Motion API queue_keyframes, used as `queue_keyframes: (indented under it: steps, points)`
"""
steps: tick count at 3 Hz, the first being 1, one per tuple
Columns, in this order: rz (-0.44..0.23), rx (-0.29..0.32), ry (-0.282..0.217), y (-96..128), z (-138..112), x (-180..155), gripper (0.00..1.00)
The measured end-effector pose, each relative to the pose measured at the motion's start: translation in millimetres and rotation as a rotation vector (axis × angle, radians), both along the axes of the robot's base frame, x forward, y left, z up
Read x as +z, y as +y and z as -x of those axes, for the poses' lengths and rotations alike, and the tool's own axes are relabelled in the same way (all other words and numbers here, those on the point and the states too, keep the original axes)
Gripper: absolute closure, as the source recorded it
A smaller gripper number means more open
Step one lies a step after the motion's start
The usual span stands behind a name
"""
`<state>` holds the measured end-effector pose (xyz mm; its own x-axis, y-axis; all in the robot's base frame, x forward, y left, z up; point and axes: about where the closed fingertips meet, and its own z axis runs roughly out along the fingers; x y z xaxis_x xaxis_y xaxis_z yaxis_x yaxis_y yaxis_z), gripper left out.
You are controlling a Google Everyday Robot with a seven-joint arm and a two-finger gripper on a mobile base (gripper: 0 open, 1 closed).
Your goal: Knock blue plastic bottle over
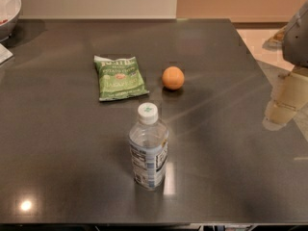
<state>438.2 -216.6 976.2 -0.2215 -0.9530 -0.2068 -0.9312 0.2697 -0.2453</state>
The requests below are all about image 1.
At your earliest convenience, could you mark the orange ball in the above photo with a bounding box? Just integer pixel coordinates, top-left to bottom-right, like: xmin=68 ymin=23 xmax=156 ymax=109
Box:
xmin=162 ymin=66 xmax=185 ymax=90

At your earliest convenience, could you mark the clear plastic water bottle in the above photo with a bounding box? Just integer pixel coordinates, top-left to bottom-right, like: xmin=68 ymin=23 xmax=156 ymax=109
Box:
xmin=129 ymin=103 xmax=168 ymax=190

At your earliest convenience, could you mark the white paper sheet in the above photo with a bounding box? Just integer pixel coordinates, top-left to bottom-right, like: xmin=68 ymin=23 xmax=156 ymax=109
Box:
xmin=0 ymin=43 xmax=13 ymax=64

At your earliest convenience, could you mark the green chip bag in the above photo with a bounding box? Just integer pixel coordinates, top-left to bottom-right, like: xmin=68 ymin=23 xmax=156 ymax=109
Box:
xmin=93 ymin=56 xmax=149 ymax=101

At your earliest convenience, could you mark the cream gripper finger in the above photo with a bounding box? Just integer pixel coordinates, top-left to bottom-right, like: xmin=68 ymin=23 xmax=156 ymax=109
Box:
xmin=265 ymin=66 xmax=308 ymax=125

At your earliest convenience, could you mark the white bowl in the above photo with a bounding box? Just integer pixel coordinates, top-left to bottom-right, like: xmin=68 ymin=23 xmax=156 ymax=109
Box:
xmin=0 ymin=0 xmax=22 ymax=41

